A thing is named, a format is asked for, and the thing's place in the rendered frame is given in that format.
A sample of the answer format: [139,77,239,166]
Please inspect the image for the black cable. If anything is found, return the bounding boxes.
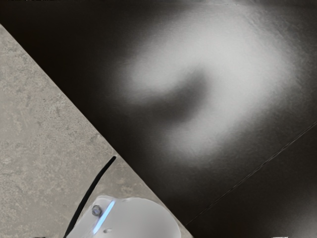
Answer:
[62,155,116,238]

